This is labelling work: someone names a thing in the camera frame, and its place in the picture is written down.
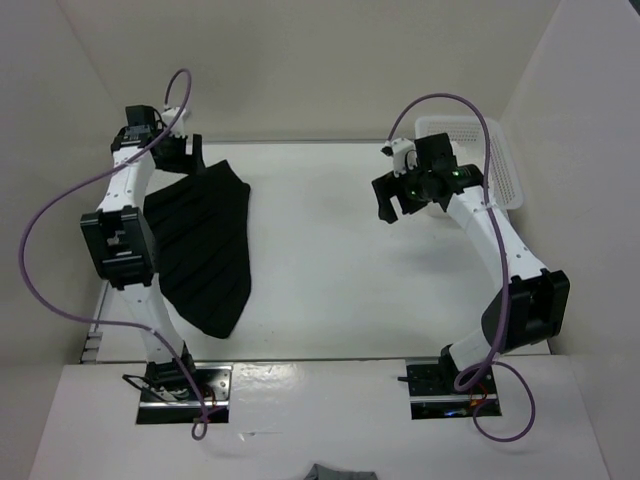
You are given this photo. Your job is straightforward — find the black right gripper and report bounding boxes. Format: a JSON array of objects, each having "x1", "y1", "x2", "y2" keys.
[{"x1": 372, "y1": 158, "x2": 431, "y2": 224}]

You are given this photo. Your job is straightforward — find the black pleated skirt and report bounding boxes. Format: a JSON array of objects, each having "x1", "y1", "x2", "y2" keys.
[{"x1": 144, "y1": 160, "x2": 252, "y2": 339}]

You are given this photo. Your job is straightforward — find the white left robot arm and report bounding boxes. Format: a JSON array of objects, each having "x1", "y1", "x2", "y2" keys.
[{"x1": 80, "y1": 105, "x2": 204, "y2": 402}]

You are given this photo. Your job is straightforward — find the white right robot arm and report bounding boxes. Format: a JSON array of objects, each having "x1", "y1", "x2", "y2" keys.
[{"x1": 372, "y1": 133, "x2": 570, "y2": 393}]

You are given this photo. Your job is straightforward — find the white perforated plastic basket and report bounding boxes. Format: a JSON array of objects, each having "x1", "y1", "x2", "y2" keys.
[{"x1": 414, "y1": 115, "x2": 524, "y2": 218}]

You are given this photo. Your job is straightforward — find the grey folded cloth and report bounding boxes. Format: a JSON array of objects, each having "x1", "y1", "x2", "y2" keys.
[{"x1": 304, "y1": 464, "x2": 378, "y2": 480}]

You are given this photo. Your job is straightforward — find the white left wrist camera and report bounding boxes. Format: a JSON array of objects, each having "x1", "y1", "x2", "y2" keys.
[{"x1": 161, "y1": 107, "x2": 190, "y2": 138}]

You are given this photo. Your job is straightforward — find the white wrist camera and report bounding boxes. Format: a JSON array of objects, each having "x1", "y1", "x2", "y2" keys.
[
  {"x1": 381, "y1": 138, "x2": 418, "y2": 177},
  {"x1": 161, "y1": 107, "x2": 190, "y2": 138}
]

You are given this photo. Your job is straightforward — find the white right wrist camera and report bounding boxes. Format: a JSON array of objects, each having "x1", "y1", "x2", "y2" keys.
[{"x1": 381, "y1": 138, "x2": 418, "y2": 177}]

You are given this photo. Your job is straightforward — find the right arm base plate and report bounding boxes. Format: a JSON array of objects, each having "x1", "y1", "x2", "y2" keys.
[{"x1": 397, "y1": 359, "x2": 502, "y2": 420}]

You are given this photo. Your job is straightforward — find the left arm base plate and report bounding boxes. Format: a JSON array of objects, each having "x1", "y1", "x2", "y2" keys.
[{"x1": 122, "y1": 363, "x2": 233, "y2": 425}]

